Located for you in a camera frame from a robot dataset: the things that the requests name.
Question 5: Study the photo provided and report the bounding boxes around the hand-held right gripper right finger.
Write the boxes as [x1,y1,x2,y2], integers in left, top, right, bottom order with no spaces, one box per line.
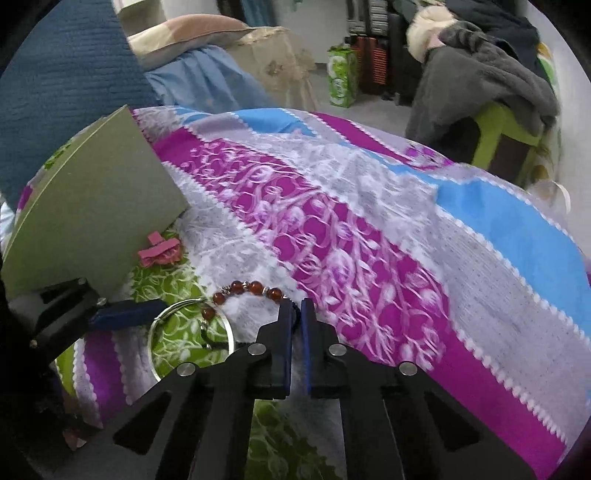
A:
[300,298,539,480]

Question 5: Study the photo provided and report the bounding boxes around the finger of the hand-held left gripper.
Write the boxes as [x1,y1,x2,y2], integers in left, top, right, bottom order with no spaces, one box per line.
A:
[30,277,167,352]

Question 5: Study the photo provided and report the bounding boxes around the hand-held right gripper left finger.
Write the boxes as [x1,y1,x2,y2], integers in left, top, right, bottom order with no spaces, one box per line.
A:
[51,300,296,480]

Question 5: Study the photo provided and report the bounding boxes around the red beaded bracelet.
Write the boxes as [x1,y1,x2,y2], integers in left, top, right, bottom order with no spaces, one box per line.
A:
[201,279,303,352]

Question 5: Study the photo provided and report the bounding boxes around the grey-green cardboard box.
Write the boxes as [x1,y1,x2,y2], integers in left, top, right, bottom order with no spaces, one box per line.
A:
[0,105,191,301]

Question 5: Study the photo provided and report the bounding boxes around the silver bangle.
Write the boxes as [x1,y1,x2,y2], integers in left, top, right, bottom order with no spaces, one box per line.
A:
[148,298,236,381]

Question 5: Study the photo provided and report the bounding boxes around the pink hair clip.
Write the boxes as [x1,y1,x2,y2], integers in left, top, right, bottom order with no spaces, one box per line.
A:
[137,232,182,268]

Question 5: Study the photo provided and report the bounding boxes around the colourful striped floral cloth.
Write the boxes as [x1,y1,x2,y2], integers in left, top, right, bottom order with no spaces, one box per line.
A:
[16,105,591,480]

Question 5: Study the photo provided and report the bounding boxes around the light blue bed sheet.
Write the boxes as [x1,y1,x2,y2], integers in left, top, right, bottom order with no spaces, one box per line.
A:
[143,44,278,114]

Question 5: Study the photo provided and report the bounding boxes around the blue quilted blanket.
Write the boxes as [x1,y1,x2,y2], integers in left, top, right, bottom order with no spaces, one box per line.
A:
[0,0,160,204]

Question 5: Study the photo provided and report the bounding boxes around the green gift bag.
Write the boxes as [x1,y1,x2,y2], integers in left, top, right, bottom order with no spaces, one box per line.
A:
[327,44,358,109]

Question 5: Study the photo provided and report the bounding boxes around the green plastic stool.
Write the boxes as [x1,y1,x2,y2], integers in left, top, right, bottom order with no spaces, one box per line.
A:
[468,102,555,188]

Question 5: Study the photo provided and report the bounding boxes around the beige lace cloth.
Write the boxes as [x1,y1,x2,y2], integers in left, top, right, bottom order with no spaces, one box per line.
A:
[226,25,319,112]

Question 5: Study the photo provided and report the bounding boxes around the red suitcase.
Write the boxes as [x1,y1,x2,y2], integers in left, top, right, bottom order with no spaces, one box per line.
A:
[355,34,389,97]

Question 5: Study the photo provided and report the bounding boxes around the pink and beige pillow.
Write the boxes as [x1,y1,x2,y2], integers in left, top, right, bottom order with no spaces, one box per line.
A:
[127,14,254,70]

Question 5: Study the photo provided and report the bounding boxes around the plain black suitcase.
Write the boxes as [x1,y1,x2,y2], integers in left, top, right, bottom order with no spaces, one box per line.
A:
[385,11,428,107]

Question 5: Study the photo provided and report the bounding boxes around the grey fleece garment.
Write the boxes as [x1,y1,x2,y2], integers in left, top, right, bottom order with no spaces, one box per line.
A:
[405,25,561,164]

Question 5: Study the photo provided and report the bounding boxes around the black ribbed suitcase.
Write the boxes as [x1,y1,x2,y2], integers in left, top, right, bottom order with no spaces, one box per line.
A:
[344,0,393,38]

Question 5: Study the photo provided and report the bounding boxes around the cream fluffy garment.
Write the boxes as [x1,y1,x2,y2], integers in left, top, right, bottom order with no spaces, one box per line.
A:
[406,7,458,63]

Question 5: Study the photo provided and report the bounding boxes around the dark navy garment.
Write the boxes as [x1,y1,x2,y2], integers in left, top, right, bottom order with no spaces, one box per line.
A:
[443,0,541,61]

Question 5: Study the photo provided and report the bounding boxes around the green floral mat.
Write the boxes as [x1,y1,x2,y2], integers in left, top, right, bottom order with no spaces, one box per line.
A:
[522,41,561,185]

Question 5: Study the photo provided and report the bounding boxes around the white bag handle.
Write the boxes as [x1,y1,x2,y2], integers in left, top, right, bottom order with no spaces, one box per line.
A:
[531,180,573,217]

